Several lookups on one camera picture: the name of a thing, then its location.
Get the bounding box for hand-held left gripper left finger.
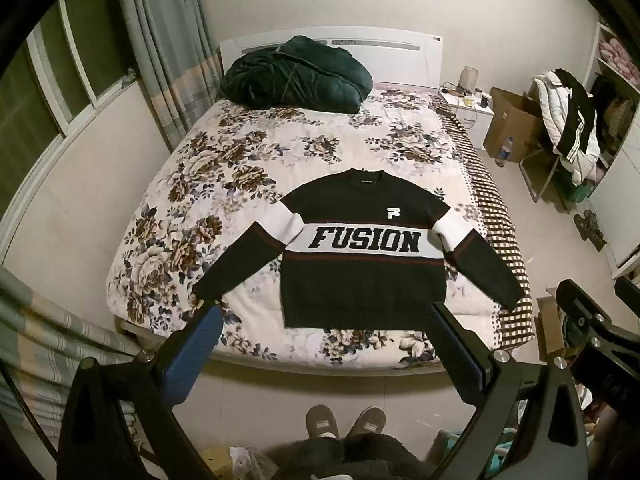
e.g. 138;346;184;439
57;302;226;480

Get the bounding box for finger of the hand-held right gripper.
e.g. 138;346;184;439
556;279;613;333

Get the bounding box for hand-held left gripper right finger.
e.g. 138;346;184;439
425;300;588;480

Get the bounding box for black and white sweater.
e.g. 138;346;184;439
192;167;526;331

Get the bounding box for small cardboard box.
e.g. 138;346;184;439
537;287;576;361

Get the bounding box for patterned floor slippers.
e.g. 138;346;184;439
574;210;608;251

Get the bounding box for brown checkered bed sheet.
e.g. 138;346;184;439
435;100;536;351

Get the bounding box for person's right grey slipper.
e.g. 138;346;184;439
347;406;387;438

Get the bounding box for person's grey slipper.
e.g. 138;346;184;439
305;405;341;441
347;406;387;438

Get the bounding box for white plastic bag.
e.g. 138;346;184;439
230;447;278;480

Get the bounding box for white wardrobe shelf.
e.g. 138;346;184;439
582;20;640;281

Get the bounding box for folding chair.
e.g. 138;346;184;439
520;130;576;206

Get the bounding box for person's left grey slipper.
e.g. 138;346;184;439
305;405;341;441

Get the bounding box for person's dark trouser legs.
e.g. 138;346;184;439
265;435;436;480

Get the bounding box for grey curtain with plaid band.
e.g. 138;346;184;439
112;0;223;151
0;265;146;441

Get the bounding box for black jacket with white stripe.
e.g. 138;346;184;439
552;67;598;161

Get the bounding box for open cardboard box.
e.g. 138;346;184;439
482;86;545;163

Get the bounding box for white nightstand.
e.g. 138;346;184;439
440;87;496;148

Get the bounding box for pink folded bedding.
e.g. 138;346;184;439
600;37;640;81

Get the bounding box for dark green duvet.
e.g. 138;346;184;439
220;35;373;113

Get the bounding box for white bed headboard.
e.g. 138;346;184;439
219;27;443;92

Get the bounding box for white framed window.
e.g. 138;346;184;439
0;0;138;221

